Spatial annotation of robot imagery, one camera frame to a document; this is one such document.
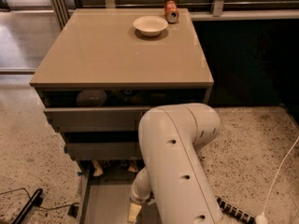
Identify grey three-drawer cabinet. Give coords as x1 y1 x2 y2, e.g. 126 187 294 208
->
29 7 215 173

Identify grey middle drawer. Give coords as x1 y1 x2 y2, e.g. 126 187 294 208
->
64 142 142 161

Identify orange soda can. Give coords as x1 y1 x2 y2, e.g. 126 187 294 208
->
164 0 179 23

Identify black power strip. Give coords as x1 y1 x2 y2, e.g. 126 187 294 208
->
217 197 255 224

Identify white paper bowl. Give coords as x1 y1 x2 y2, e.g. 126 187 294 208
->
133 16 168 37

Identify black power adapter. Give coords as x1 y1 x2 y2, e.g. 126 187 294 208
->
67 203 78 217

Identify brown round object in drawer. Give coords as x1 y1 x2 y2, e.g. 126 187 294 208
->
76 90 107 106

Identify grey open bottom drawer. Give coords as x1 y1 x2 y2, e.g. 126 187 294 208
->
77 161 162 224

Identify snack bag in bottom drawer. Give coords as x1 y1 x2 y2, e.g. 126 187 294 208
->
92 160 138 176

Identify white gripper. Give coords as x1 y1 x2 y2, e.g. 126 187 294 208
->
127 168 156 223

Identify grey top drawer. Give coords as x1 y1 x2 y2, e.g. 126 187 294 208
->
44 106 149 133

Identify black bar on floor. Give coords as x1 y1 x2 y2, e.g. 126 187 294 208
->
12 189 43 224

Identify dark items in top drawer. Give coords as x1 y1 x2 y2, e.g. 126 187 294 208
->
106 90 168 106

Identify white cable with plug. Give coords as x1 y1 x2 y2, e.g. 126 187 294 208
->
254 135 299 224

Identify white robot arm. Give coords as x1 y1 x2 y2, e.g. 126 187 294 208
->
128 104 228 224

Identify black cable on floor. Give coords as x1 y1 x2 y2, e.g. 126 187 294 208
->
0 188 78 211

